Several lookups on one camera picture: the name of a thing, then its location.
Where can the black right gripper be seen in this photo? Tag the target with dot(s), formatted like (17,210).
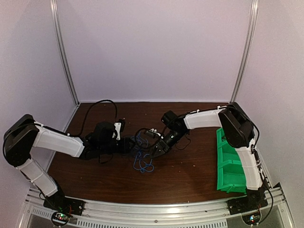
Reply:
(162,145)

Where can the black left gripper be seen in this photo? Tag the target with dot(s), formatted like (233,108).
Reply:
(124,147)

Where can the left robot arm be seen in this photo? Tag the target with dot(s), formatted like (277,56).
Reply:
(26,134)

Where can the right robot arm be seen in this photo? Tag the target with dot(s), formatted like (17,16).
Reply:
(239,132)

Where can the green three-compartment bin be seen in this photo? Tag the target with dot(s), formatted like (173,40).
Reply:
(231,177)

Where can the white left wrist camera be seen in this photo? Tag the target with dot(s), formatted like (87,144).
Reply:
(117,130)

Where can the front aluminium rail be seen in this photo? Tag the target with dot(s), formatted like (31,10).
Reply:
(208,214)

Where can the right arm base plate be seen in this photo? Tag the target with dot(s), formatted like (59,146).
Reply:
(249,207)

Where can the left aluminium corner post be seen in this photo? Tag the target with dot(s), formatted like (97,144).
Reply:
(62,51)

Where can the aluminium corner post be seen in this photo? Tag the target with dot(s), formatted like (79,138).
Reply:
(62,51)
(247,46)

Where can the right aluminium corner post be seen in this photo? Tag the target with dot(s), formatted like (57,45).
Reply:
(247,46)

